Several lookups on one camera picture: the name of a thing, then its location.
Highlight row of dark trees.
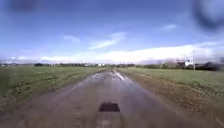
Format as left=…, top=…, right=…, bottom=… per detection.
left=134, top=59, right=224, bottom=72

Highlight wet grey asphalt road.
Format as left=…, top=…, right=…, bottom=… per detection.
left=0, top=68, right=224, bottom=128

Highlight distant row of trees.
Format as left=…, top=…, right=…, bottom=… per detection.
left=0, top=62, right=136, bottom=69

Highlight white building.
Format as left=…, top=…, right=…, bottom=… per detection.
left=184, top=57, right=195, bottom=68

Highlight distant white buildings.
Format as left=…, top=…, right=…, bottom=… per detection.
left=96, top=62, right=107, bottom=68

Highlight green grass field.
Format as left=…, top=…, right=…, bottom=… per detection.
left=0, top=65, right=109, bottom=116
left=116, top=66, right=224, bottom=124

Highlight pole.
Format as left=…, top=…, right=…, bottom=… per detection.
left=192, top=49, right=197, bottom=72

